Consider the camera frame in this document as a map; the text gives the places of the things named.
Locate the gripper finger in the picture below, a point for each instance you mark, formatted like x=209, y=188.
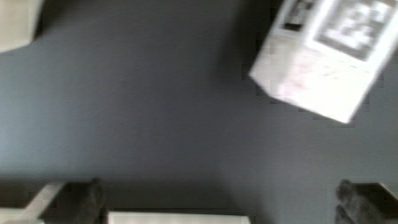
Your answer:
x=367, y=204

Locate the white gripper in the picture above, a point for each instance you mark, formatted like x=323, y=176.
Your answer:
x=70, y=203

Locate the white table leg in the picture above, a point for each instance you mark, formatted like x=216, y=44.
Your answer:
x=328, y=48

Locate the white square tabletop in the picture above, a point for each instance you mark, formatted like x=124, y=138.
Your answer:
x=21, y=12

